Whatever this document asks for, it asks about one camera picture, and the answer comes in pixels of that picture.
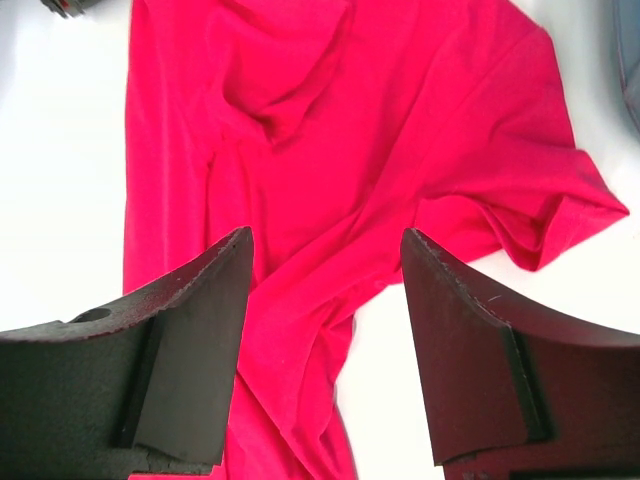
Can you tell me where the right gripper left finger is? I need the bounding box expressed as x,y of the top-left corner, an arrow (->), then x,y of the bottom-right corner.
1,227 -> 254,479

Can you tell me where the teal plastic basket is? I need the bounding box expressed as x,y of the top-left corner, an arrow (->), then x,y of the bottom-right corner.
613,0 -> 640,129

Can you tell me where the pink t shirt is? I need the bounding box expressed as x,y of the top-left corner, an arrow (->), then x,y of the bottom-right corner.
124,1 -> 628,479

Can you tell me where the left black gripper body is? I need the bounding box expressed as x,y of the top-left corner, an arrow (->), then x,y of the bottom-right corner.
41,0 -> 100,18

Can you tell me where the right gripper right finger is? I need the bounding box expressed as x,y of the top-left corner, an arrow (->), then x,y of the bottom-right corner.
401,229 -> 639,479

